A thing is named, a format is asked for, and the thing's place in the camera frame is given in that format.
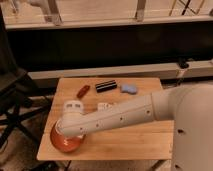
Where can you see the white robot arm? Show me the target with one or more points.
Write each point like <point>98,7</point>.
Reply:
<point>190,107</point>

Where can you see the blue cloth toy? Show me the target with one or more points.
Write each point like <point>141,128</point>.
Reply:
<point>130,89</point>

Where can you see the red oblong object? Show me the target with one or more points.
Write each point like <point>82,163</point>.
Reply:
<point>83,91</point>

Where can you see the black office chair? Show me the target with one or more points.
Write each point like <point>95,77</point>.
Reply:
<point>14,85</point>

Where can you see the black rectangular box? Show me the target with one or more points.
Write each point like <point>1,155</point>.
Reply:
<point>105,86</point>

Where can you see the wooden folding table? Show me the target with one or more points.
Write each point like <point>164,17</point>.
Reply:
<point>144,141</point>

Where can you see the white plastic bottle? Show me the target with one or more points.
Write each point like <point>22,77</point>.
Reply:
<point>104,105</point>

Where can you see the orange ceramic bowl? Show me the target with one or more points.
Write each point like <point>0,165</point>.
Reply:
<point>64,143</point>

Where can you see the black clamp on ledge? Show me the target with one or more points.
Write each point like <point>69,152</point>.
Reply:
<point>182,63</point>

